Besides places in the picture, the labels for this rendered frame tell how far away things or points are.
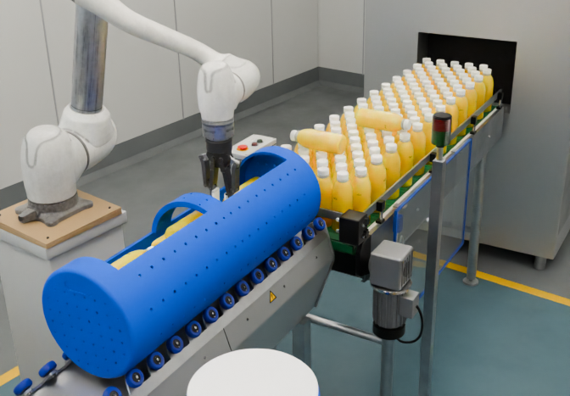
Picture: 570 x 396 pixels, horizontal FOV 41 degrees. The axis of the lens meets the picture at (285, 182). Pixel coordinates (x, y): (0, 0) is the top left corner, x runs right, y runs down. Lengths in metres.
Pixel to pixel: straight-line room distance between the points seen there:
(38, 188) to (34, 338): 0.54
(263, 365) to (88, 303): 0.41
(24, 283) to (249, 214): 0.87
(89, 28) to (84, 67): 0.13
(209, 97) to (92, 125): 0.58
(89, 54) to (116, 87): 3.09
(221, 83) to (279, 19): 4.79
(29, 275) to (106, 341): 0.81
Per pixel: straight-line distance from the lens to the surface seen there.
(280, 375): 1.71
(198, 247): 1.91
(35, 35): 5.09
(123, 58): 5.56
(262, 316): 2.22
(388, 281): 2.55
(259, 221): 2.09
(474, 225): 3.93
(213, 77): 2.07
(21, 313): 2.72
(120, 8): 2.20
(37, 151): 2.43
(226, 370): 1.73
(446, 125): 2.58
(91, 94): 2.53
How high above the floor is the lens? 2.08
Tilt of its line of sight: 24 degrees down
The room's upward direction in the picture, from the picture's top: 1 degrees counter-clockwise
